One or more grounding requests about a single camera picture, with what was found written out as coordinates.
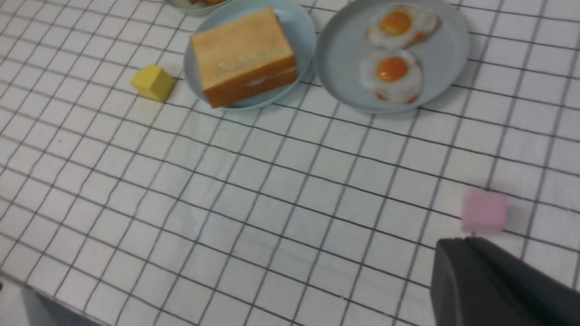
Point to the fried egg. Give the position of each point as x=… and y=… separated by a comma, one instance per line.
x=393, y=75
x=399, y=26

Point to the white grid tablecloth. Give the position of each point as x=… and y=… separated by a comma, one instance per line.
x=307, y=212

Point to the grey plate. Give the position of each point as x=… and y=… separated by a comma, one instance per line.
x=342, y=45

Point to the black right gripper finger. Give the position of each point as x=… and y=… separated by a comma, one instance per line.
x=476, y=283

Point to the pink cube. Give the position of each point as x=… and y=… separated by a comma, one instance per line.
x=484, y=212

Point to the front right fried egg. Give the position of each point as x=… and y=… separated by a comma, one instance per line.
x=393, y=75

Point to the light blue plate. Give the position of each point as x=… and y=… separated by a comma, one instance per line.
x=298, y=27

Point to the yellow block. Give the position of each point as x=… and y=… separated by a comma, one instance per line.
x=153, y=83

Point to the back fried egg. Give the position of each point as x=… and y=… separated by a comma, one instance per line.
x=399, y=26

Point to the pale green plate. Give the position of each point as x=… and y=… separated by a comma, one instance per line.
x=199, y=8

